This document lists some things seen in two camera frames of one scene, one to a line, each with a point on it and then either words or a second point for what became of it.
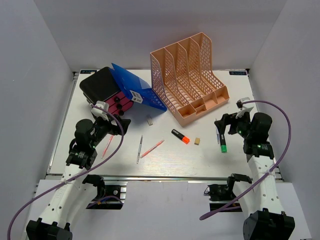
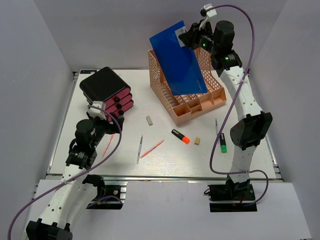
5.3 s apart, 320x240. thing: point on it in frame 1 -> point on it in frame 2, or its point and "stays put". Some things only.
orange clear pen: [152, 148] stays put
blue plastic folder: [136, 89] -> [182, 66]
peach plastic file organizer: [182, 75] stays put
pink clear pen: [107, 145] stays put
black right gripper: [230, 119] -> [190, 37]
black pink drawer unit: [101, 85] stays put
